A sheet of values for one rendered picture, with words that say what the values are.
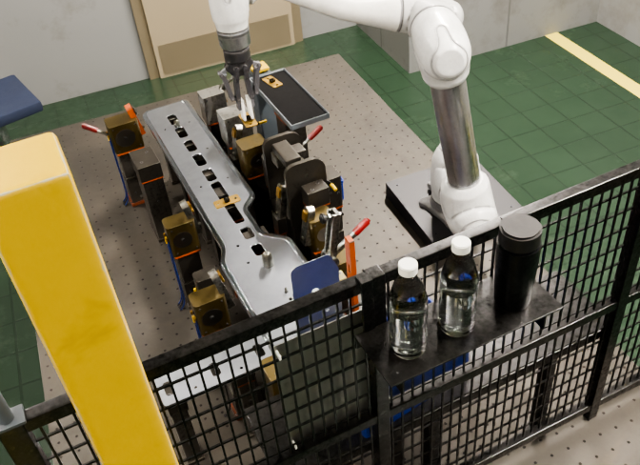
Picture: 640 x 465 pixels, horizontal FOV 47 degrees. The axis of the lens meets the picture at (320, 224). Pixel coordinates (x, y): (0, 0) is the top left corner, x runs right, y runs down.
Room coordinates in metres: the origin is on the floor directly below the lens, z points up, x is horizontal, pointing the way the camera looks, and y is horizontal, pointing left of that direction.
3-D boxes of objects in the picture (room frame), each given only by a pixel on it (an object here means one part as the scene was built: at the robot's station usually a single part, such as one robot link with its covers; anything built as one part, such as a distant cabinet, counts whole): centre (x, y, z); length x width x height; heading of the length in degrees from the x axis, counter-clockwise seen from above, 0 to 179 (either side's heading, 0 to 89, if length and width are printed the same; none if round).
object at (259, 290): (1.88, 0.30, 1.00); 1.38 x 0.22 x 0.02; 22
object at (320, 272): (1.19, 0.02, 1.17); 0.12 x 0.01 x 0.34; 112
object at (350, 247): (1.40, -0.07, 0.95); 0.03 x 0.01 x 0.50; 22
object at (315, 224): (1.68, -0.01, 0.88); 0.11 x 0.07 x 0.37; 112
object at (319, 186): (1.74, 0.00, 0.91); 0.07 x 0.05 x 0.42; 112
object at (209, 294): (1.40, 0.34, 0.87); 0.12 x 0.07 x 0.35; 112
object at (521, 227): (0.92, -0.34, 1.52); 0.07 x 0.07 x 0.18
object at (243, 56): (1.93, 0.18, 1.45); 0.08 x 0.07 x 0.09; 109
